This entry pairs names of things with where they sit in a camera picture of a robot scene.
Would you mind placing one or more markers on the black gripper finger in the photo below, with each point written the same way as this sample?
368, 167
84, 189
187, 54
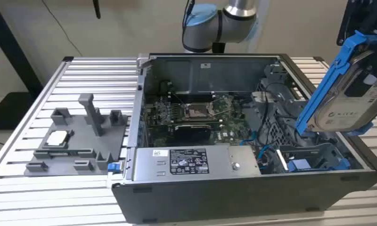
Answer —
360, 88

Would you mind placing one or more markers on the hard disk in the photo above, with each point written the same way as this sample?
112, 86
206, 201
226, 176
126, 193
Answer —
336, 110

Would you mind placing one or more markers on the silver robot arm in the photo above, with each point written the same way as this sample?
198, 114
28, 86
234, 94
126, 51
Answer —
204, 30

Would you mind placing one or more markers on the blue disk carrier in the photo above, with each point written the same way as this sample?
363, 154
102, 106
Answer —
299, 166

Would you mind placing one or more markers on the grey metal drive cage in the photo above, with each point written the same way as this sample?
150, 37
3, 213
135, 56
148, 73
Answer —
280, 131

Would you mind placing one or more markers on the green motherboard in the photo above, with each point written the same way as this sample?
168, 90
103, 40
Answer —
232, 122

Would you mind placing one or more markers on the CPU socket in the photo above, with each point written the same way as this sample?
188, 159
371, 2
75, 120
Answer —
196, 111

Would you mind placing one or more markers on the silver power supply unit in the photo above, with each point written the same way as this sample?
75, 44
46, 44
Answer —
220, 162

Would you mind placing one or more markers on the thin locking lever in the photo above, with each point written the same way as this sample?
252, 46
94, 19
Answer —
179, 98

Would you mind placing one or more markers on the black open PC case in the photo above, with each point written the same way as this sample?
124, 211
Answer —
207, 200

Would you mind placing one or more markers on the blue case latch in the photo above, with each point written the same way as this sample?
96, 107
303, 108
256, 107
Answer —
114, 167

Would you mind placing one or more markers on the black antenna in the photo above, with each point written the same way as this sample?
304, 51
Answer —
96, 9

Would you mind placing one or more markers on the grey parts rack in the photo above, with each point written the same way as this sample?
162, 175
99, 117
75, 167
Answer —
79, 141

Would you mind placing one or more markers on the silver CPU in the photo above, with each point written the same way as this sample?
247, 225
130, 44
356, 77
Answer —
58, 138

